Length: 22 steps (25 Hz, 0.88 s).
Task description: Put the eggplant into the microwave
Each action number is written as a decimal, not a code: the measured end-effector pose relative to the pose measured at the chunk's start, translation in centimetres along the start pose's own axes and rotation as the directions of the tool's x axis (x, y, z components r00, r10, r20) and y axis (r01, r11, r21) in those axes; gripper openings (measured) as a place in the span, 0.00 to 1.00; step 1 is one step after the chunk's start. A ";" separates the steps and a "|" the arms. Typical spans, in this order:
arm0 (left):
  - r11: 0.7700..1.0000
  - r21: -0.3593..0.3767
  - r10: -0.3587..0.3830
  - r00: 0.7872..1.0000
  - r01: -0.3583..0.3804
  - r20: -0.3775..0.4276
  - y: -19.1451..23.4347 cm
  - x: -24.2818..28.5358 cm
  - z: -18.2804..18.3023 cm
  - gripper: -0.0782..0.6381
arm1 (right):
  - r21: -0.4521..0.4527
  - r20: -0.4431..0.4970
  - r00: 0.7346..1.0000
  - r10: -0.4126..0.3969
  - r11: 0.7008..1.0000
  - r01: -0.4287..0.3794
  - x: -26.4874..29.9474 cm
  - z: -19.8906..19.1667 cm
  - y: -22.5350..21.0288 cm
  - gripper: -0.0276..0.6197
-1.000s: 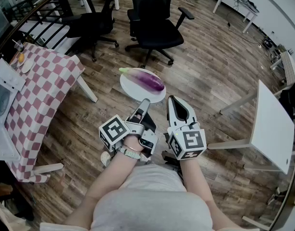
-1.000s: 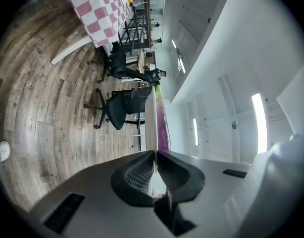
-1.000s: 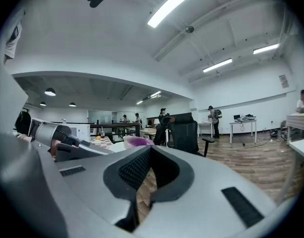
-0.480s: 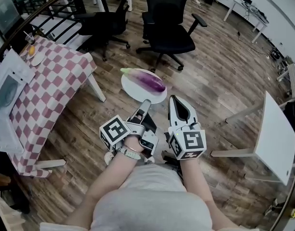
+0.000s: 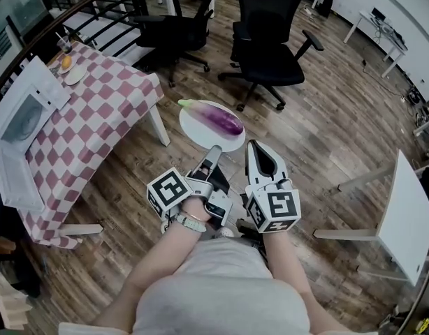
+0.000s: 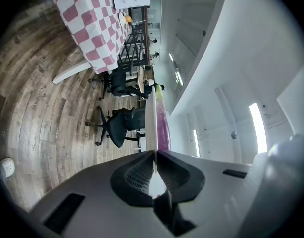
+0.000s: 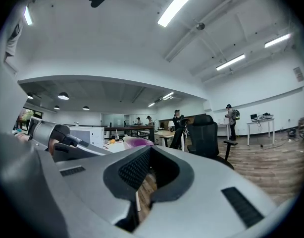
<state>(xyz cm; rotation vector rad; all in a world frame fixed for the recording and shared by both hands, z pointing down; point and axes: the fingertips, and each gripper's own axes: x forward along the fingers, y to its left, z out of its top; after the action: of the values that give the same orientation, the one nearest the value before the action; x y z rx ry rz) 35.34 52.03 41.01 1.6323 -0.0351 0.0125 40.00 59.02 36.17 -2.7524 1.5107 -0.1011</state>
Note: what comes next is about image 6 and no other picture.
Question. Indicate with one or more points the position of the round ceiling fixture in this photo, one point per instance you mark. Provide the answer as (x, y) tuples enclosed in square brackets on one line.
[(233, 134)]

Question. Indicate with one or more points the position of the dark railing with wooden handrail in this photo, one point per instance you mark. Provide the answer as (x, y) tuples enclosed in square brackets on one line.
[(136, 46)]

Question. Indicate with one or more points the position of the person's white shoe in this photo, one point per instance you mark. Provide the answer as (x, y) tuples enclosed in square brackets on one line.
[(7, 165)]

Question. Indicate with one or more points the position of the wooden desk with white legs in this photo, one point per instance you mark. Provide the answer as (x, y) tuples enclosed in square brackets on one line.
[(142, 78)]

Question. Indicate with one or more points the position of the small white plate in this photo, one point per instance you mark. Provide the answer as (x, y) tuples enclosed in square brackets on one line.
[(121, 19)]

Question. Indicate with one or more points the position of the pink white checkered tablecloth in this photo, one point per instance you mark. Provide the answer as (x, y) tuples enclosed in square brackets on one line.
[(87, 26)]

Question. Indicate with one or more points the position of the black mesh office chair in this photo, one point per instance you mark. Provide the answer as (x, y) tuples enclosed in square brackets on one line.
[(117, 128), (119, 80)]

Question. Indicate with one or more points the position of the white round plate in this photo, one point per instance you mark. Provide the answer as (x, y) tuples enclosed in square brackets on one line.
[(151, 123)]

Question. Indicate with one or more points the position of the white table foot bar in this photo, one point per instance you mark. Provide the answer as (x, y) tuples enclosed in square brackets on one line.
[(70, 73)]

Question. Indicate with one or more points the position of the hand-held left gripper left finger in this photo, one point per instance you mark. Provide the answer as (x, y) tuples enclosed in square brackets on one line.
[(92, 202)]

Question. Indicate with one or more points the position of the orange fruit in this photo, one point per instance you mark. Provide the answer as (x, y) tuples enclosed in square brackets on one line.
[(128, 18)]

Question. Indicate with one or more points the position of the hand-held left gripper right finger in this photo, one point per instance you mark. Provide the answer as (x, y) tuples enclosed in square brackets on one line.
[(216, 195)]

